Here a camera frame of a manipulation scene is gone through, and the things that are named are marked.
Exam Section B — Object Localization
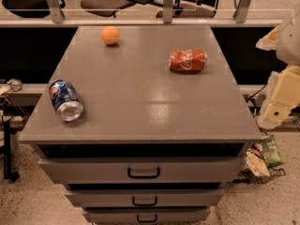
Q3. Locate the grey metal railing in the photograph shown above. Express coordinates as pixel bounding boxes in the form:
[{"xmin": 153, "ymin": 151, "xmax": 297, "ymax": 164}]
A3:
[{"xmin": 0, "ymin": 0, "xmax": 299, "ymax": 27}]

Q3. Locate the black stand left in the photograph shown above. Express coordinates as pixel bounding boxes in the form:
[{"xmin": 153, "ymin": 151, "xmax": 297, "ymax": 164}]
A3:
[{"xmin": 0, "ymin": 96, "xmax": 21, "ymax": 183}]

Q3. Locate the black office chair middle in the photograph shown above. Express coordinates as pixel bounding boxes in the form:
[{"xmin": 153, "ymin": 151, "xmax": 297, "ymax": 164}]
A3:
[{"xmin": 80, "ymin": 0, "xmax": 160, "ymax": 19}]

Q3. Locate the orange fruit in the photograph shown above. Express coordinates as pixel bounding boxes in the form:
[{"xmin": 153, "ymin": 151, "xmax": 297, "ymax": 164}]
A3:
[{"xmin": 101, "ymin": 26, "xmax": 120, "ymax": 45}]

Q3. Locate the grey drawer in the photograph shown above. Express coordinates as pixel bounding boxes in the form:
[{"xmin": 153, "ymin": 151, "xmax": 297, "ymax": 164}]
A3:
[
  {"xmin": 66, "ymin": 189, "xmax": 224, "ymax": 208},
  {"xmin": 82, "ymin": 207, "xmax": 210, "ymax": 223},
  {"xmin": 38, "ymin": 157, "xmax": 241, "ymax": 184}
]

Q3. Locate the blue pepsi can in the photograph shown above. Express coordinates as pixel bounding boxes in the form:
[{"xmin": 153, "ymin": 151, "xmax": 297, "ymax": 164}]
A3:
[{"xmin": 49, "ymin": 79, "xmax": 83, "ymax": 122}]

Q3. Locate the black office chair left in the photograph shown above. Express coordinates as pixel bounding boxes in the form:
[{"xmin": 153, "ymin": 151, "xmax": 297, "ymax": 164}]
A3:
[{"xmin": 2, "ymin": 0, "xmax": 66, "ymax": 19}]

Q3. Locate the top grey drawer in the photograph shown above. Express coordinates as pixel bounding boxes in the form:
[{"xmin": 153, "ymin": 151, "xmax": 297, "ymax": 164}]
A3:
[{"xmin": 38, "ymin": 157, "xmax": 241, "ymax": 184}]

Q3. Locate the middle grey drawer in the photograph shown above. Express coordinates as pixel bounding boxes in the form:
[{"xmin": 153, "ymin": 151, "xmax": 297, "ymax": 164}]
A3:
[{"xmin": 66, "ymin": 189, "xmax": 224, "ymax": 208}]

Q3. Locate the red crushed coke can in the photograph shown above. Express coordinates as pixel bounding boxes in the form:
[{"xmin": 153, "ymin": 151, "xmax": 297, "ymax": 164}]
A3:
[{"xmin": 169, "ymin": 49, "xmax": 207, "ymax": 71}]

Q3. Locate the green snack bag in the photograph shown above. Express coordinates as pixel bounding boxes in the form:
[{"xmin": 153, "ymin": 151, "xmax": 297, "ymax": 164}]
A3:
[{"xmin": 262, "ymin": 135, "xmax": 284, "ymax": 167}]

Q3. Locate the bottom grey drawer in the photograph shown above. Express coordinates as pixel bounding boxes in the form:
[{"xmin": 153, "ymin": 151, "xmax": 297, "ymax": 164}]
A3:
[{"xmin": 82, "ymin": 207, "xmax": 210, "ymax": 223}]

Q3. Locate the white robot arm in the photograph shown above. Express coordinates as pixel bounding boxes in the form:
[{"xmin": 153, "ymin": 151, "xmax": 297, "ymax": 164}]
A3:
[{"xmin": 256, "ymin": 3, "xmax": 300, "ymax": 129}]

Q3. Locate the black wire basket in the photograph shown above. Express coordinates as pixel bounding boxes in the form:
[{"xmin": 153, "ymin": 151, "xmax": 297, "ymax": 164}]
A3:
[{"xmin": 233, "ymin": 167, "xmax": 286, "ymax": 185}]

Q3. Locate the tan snack packet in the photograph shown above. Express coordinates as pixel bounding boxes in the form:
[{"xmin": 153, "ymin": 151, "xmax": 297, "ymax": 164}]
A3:
[{"xmin": 246, "ymin": 151, "xmax": 270, "ymax": 177}]

